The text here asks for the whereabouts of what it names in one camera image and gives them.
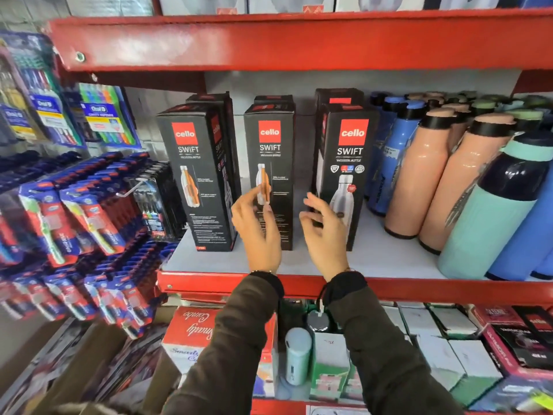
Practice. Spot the person's right hand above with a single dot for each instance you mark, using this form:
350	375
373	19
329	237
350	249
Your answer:
328	246

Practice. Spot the person's left hand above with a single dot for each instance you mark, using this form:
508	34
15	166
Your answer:
259	241

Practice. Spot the person's right thumb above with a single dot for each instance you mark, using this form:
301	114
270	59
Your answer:
310	219

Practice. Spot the person's left thumb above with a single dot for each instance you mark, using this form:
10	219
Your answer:
271	220

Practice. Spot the person's left forearm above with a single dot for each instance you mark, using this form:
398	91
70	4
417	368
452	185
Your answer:
224	354

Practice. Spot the person's right forearm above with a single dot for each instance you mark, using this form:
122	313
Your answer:
380	354

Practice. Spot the group of black bottle boxes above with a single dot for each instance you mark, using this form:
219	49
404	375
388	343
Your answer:
203	177

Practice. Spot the black capped bottle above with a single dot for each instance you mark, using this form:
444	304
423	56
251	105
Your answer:
319	321

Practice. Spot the bunch of black toothbrush packs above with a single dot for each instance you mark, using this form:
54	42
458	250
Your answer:
160	203

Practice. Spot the small white green flask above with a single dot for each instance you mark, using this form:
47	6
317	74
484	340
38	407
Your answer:
298	356

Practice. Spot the red and white carton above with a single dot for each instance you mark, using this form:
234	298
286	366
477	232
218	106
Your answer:
190	337

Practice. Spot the metal display hook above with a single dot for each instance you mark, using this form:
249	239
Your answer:
128	190

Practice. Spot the group of coloured water bottles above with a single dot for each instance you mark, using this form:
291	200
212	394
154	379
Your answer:
475	190

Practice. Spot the red metal shelving rack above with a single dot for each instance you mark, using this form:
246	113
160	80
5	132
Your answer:
302	43

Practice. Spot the group of white green boxes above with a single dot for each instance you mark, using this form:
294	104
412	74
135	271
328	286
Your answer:
440	358

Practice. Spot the blue multi-toothbrush pack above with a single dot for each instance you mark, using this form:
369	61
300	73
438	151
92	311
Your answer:
108	116
41	99

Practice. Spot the rack of red-blue toothbrush packets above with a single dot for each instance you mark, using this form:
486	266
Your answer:
73	229

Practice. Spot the pile of dark flat packets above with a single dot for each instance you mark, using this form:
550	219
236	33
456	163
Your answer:
138	367

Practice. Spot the small red box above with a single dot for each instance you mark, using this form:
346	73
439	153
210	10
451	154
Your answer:
494	315

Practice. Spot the row of white product boxes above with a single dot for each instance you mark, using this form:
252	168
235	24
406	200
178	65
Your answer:
203	4

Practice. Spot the brown cardboard sheet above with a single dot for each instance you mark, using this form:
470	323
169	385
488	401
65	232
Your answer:
82	367

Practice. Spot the maroon and black box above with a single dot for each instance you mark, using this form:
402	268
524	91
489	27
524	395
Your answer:
518	347

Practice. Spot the small black box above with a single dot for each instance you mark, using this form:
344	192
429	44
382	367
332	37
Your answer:
538	321

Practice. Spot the dark blue box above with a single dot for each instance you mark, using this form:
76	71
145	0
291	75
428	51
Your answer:
514	395

